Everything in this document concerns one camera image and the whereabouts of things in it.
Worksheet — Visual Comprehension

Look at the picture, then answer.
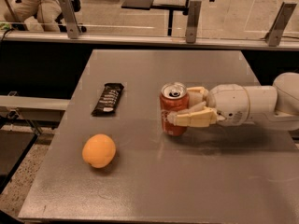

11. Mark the black snack bar wrapper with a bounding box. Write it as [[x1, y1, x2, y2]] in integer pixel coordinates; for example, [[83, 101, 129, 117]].
[[92, 83, 124, 117]]

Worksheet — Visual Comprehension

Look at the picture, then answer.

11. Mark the grey metal table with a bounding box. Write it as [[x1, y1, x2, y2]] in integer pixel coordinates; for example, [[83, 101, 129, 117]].
[[20, 49, 299, 224]]

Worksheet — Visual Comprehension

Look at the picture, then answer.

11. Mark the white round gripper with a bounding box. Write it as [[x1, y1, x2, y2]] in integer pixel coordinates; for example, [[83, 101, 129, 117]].
[[167, 84, 249, 128]]

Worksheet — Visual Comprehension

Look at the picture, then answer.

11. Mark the left metal rail bracket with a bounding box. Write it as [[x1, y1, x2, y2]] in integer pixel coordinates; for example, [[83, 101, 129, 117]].
[[58, 0, 80, 39]]

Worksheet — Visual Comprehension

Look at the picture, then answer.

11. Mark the grey side shelf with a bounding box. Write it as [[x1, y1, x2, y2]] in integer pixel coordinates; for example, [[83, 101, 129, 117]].
[[0, 95, 69, 122]]

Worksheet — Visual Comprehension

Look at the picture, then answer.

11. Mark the seated person in beige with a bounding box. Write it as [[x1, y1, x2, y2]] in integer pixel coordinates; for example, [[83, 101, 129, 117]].
[[4, 0, 62, 32]]

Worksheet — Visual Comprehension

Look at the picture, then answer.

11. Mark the right metal rail bracket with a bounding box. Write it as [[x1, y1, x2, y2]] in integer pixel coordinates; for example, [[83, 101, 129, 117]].
[[264, 2, 297, 47]]

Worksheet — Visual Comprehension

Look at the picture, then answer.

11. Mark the orange fruit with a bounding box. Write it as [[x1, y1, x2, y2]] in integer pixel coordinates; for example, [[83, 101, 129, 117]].
[[82, 134, 116, 168]]

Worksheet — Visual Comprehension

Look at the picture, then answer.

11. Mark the metal rail bracket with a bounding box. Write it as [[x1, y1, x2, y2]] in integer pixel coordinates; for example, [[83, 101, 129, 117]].
[[58, 0, 80, 39], [186, 0, 202, 44], [264, 2, 297, 47]]

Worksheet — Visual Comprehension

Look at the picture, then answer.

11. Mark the metal guard rail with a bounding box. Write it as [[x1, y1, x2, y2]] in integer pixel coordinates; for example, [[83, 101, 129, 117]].
[[0, 30, 299, 51]]

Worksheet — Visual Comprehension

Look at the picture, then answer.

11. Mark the red coke can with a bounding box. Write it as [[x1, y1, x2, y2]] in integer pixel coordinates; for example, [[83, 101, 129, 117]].
[[160, 82, 189, 136]]

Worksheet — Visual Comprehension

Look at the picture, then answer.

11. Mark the middle metal rail bracket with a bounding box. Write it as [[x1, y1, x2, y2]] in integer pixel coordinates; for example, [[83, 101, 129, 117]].
[[186, 0, 202, 44]]

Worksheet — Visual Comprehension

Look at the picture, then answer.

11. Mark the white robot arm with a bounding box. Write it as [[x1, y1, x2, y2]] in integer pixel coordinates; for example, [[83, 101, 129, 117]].
[[166, 72, 299, 131]]

